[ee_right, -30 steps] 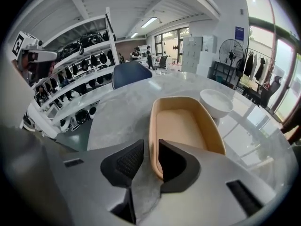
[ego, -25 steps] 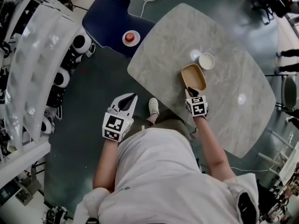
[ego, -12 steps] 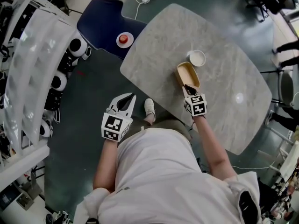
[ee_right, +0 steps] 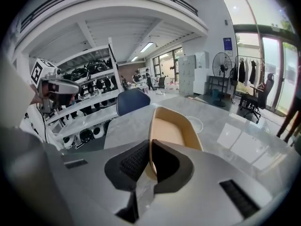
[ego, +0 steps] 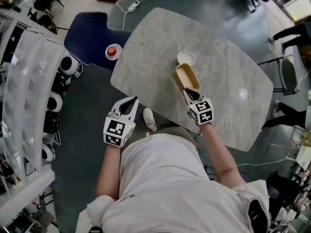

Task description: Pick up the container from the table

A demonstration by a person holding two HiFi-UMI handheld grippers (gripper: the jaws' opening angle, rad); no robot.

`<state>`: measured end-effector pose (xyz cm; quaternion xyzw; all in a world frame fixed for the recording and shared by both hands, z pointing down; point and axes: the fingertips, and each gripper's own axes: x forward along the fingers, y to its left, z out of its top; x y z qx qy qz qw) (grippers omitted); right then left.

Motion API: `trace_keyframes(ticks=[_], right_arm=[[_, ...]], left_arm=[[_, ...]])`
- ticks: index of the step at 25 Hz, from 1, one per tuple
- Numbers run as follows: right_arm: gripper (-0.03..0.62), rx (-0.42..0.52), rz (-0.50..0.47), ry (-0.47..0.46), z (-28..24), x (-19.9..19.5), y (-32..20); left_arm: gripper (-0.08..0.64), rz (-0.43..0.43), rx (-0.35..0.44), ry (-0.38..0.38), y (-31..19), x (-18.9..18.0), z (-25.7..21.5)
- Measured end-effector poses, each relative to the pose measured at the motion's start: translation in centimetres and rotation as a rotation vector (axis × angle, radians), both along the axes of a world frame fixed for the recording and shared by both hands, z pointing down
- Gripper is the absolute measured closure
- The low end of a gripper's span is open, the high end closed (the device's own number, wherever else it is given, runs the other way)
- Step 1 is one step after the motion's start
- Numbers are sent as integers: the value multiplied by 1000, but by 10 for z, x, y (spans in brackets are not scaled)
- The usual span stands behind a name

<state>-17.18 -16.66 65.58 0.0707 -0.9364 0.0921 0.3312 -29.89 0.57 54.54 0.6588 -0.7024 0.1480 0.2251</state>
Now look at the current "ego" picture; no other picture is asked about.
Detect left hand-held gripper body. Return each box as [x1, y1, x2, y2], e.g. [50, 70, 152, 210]
[103, 114, 137, 148]

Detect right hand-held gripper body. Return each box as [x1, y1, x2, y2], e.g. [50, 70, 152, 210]
[187, 96, 215, 126]

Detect tan oblong tray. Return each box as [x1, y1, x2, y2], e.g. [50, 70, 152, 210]
[172, 63, 201, 95]

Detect person's left forearm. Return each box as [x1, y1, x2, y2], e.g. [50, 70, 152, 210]
[95, 143, 122, 200]

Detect person's right forearm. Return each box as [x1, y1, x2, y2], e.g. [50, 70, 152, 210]
[198, 122, 246, 188]

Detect person's left white shoe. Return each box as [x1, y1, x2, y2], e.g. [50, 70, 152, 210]
[142, 107, 157, 133]

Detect person's olive trousers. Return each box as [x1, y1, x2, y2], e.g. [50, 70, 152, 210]
[145, 126, 198, 146]

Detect white round bowl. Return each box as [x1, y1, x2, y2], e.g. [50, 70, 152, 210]
[176, 50, 196, 66]

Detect grey marble table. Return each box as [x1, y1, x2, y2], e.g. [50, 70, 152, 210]
[110, 7, 275, 152]

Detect small white plate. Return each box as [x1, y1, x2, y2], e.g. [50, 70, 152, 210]
[104, 43, 123, 61]

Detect white round robot head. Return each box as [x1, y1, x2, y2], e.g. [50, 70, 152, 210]
[59, 55, 84, 79]
[41, 141, 56, 163]
[46, 92, 64, 113]

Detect person's white shirt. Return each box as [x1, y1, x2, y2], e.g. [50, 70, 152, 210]
[76, 133, 272, 233]

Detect dark blue chair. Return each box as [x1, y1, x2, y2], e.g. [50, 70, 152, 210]
[63, 11, 133, 71]

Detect grey chair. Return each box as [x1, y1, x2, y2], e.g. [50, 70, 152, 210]
[257, 54, 300, 94]

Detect white curved shelving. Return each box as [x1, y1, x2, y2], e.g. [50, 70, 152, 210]
[0, 15, 64, 182]

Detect white power strip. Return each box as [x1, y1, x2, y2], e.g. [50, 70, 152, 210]
[127, 0, 141, 13]

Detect white power cable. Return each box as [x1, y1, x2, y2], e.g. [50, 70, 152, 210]
[115, 0, 134, 32]
[236, 151, 297, 167]

